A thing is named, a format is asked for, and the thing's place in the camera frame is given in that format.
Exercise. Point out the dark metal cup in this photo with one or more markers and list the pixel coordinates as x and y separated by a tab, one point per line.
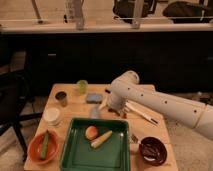
61	97

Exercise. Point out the green cup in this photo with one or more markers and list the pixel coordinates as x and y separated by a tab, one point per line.
82	86

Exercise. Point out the white handled spatula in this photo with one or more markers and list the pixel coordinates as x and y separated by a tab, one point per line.
144	115

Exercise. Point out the peach fruit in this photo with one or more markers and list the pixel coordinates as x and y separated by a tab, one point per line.
91	132

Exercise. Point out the black chair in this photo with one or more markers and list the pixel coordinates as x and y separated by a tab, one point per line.
14	94

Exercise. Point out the dark purple bowl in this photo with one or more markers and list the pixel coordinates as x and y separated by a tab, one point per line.
152	151

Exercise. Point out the metal fork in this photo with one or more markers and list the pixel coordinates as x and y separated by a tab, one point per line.
134	139

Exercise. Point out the blue sponge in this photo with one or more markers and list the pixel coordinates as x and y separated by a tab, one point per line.
94	98

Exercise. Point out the brown grape bunch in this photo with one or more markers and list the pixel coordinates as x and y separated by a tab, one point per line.
121	113

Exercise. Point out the orange bowl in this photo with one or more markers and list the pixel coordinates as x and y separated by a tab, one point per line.
34	148

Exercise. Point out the yellow corn cob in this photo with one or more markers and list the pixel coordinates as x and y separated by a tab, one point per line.
101	139

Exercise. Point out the green cucumber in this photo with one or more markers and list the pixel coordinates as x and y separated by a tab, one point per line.
44	148

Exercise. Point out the green plastic tray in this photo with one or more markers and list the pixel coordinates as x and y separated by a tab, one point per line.
112	155

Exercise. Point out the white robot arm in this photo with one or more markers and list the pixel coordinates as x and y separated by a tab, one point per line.
193	114

